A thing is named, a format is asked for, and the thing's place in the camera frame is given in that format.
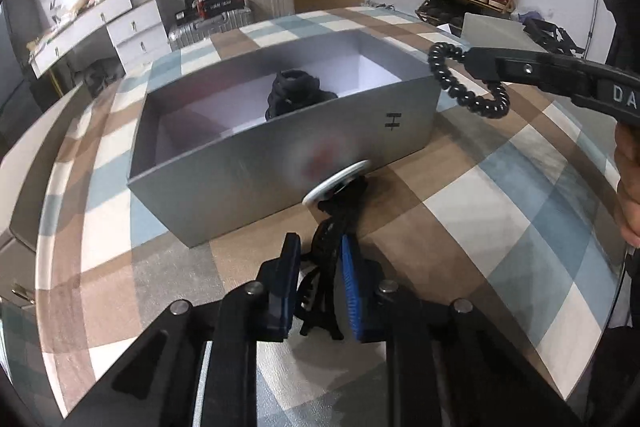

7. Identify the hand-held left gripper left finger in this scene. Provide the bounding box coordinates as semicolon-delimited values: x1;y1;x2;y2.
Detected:
60;232;303;427

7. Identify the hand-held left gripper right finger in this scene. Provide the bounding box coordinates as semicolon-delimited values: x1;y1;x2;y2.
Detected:
341;233;583;427

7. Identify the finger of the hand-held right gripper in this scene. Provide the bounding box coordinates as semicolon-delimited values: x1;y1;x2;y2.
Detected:
484;74;596;100
464;47;640;82

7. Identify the black toothed hair clip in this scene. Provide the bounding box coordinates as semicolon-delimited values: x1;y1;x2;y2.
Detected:
297;174;373;342

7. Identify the black spiral hair tie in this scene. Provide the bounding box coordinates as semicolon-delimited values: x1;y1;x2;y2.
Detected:
428;42;511;120

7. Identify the silver cardboard box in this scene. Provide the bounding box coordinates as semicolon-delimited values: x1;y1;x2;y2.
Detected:
126;29;443;249

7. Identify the silver oval hair clip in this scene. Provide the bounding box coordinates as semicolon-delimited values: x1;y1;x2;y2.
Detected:
301;159;372;208

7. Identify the black hair claw clip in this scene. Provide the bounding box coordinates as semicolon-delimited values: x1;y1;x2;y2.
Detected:
264;69;338;122

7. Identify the person's right hand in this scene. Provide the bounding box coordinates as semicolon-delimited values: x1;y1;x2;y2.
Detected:
614;122;640;248

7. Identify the silver suitcase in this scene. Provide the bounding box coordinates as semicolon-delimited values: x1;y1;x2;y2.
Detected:
167;7;256;52

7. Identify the dark plaid bedsheet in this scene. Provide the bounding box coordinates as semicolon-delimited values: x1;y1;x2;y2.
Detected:
0;302;56;408

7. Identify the black and red box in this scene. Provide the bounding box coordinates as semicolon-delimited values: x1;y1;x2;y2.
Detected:
197;0;247;18

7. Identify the white drawer unit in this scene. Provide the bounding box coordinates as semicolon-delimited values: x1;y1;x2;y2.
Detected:
107;0;169;70

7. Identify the white vanity desk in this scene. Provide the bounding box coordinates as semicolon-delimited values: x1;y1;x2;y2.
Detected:
27;0;133;80

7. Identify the pile of toiletries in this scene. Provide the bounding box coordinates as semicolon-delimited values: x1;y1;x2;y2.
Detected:
30;0;113;52

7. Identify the black cable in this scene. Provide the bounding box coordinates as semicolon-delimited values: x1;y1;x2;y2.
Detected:
602;247;632;328

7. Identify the grey nightstand with brass handle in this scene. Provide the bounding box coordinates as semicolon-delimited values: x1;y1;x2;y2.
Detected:
0;84;86;308

